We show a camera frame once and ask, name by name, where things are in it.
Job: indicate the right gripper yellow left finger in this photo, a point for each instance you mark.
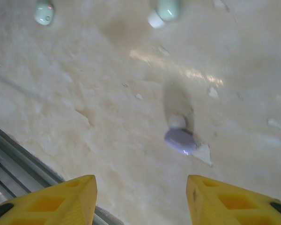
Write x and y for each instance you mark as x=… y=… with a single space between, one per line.
x=49 y=206

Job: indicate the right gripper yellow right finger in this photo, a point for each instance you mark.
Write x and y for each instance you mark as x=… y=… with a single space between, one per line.
x=236 y=206

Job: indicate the long aluminium base rail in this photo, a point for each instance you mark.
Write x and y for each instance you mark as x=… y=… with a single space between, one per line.
x=14 y=159

